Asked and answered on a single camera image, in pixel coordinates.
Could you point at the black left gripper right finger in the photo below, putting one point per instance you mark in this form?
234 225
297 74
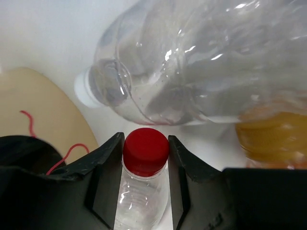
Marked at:
200 197

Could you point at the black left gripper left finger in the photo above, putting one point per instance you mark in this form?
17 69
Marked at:
79 196

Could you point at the clear bottle with red cap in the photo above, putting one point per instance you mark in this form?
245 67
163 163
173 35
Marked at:
144 189

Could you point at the orange tinted plastic bottle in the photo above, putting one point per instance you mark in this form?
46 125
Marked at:
274 140

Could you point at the large clear bottle white cap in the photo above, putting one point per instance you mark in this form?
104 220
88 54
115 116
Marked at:
185 62

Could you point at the cream panda bin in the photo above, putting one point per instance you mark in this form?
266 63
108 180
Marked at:
32 105

